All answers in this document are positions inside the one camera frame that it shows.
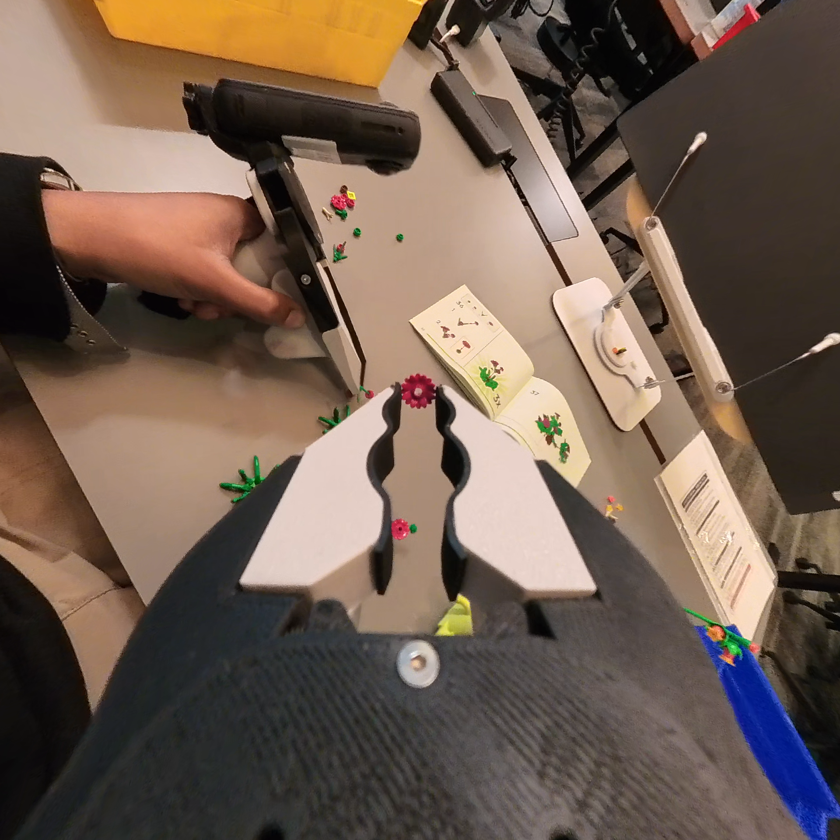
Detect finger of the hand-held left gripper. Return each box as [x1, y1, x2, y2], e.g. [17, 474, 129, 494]
[314, 257, 367, 396]

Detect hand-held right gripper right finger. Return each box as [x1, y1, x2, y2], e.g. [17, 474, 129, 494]
[436, 385, 599, 608]

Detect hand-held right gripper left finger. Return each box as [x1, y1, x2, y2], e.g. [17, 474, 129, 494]
[239, 385, 403, 623]

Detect person's left hand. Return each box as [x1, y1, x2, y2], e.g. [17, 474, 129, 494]
[46, 190, 307, 329]

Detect green toy leaf piece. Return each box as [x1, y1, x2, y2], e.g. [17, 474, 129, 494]
[220, 455, 283, 504]

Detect yellow storage bin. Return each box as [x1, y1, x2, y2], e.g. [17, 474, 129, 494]
[92, 0, 427, 89]

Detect lime green toy pot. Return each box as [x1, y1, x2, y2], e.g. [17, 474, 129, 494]
[434, 594, 474, 636]

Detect toy instruction booklet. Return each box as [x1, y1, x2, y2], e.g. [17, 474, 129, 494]
[409, 284, 592, 488]

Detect black device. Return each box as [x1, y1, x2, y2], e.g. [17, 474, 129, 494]
[407, 0, 450, 50]

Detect black power adapter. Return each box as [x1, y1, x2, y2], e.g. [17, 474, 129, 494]
[431, 70, 514, 168]

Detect black charger box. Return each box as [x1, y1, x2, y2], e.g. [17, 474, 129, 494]
[453, 0, 490, 47]

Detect white antenna stand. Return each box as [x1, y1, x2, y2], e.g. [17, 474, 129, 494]
[551, 131, 840, 432]

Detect laminated instruction sheet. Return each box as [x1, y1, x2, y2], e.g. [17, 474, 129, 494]
[655, 430, 778, 647]

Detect person's beige trousers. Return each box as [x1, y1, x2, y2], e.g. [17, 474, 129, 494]
[0, 354, 147, 657]

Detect black office chair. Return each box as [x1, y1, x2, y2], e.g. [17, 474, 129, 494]
[512, 0, 657, 191]

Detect blue storage bin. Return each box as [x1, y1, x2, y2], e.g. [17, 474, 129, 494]
[696, 623, 840, 840]

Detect black divider panel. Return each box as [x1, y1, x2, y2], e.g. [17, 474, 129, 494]
[617, 0, 840, 516]

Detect black table cable cover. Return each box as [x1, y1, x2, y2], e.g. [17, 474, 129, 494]
[476, 94, 580, 245]

